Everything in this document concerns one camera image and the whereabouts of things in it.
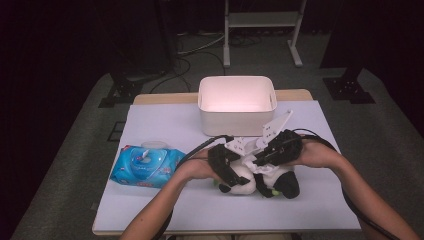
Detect white wet wipe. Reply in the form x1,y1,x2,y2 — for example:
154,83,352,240
243,153,278,178

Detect black stand base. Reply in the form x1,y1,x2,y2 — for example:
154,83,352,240
98,71,144,109
322,68,376,105

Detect white floor cable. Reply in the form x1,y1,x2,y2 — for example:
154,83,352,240
176,33,226,56

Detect person's left hand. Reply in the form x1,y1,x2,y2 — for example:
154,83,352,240
174,148,221,183

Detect dark floor plate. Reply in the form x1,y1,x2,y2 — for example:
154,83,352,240
107,121,127,143

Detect hand-held gripper cable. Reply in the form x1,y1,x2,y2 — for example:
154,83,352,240
159,134,234,240
293,128,401,240

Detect blue wet wipes pack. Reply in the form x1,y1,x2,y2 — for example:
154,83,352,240
109,140,188,189

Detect wooden table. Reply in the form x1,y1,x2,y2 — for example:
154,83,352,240
92,88,363,237

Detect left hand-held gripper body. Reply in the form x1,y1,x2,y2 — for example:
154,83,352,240
208,136,259,186

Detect person's right hand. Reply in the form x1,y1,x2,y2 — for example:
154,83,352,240
294,134,344,169

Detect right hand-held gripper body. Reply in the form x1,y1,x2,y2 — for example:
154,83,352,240
256,109,304,166

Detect white table sheet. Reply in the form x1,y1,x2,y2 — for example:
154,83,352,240
93,100,363,233

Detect panda plush toy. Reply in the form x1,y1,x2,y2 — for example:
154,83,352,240
213,156,301,200

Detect white plastic bin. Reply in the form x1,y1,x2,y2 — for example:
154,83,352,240
197,75,278,138

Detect right hand-held gripper cable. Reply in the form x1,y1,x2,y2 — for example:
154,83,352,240
293,128,401,240

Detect black floor cable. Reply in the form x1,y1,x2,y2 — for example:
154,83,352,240
149,58,193,94

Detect left hand-held gripper cable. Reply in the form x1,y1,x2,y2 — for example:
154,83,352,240
159,134,234,240

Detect white metal stand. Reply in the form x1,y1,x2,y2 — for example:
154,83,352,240
222,0,308,69

